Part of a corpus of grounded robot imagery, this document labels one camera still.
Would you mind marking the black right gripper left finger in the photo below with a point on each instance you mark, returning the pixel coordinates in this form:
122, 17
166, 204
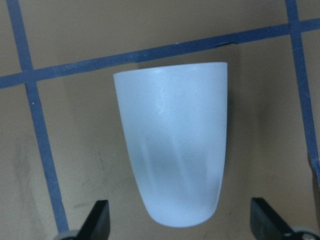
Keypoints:
97, 225

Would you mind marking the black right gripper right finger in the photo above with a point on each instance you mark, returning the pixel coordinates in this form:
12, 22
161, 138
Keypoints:
266, 223

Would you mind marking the light blue plastic cup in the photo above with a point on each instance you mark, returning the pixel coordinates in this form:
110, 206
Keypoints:
174, 120

